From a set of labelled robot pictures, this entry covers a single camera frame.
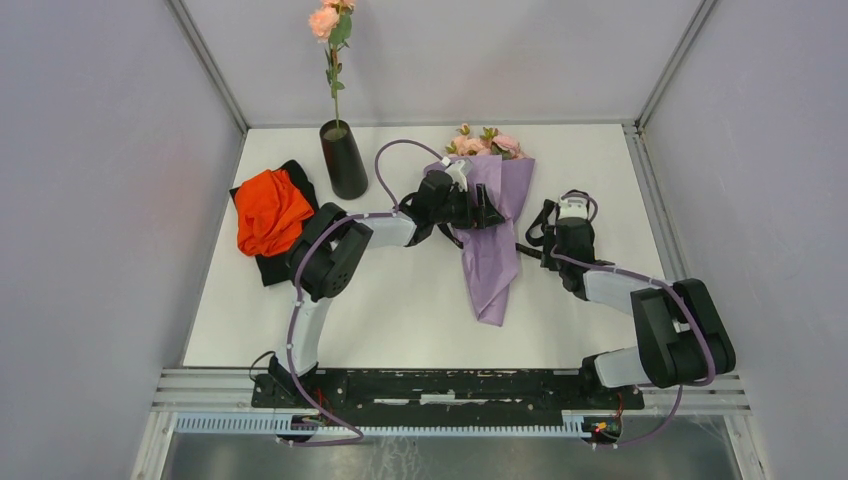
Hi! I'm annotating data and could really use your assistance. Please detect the black ribbon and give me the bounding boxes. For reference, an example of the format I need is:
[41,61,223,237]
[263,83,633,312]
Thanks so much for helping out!
[515,200,558,260]

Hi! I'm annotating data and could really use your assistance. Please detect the orange cloth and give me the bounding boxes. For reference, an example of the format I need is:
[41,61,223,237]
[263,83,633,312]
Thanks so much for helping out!
[234,169,314,257]

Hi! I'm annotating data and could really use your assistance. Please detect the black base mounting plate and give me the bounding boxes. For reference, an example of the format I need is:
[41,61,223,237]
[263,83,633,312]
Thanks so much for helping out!
[251,367,645,428]

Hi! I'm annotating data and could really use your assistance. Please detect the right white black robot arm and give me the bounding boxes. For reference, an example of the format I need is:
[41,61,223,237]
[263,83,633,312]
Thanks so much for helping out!
[540,217,737,408]

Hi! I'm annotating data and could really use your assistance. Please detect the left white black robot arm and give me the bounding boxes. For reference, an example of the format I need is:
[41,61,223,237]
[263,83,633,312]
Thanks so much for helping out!
[268,170,506,408]

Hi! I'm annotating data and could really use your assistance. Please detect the purple paper flower bouquet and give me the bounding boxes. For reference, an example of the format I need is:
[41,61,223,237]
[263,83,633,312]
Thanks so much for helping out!
[445,123,535,327]

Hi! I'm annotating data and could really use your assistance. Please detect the pink rose stem in vase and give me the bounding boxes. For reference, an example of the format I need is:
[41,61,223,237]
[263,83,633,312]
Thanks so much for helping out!
[307,0,356,140]

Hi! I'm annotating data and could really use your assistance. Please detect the white slotted cable duct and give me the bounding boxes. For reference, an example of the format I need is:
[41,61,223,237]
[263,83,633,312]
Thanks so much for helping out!
[174,413,599,440]

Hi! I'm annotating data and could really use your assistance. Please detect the black cylindrical vase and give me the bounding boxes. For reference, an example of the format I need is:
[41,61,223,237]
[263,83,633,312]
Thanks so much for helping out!
[319,120,368,200]

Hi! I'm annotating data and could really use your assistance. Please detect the black cloth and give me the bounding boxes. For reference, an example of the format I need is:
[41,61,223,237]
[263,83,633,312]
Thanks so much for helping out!
[230,159,319,287]

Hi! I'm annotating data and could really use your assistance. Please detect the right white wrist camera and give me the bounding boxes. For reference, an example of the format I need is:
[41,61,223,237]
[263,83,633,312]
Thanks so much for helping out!
[558,191,598,222]

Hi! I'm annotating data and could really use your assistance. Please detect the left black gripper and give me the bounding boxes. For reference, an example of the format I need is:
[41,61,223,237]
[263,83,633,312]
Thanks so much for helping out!
[431,184,504,230]

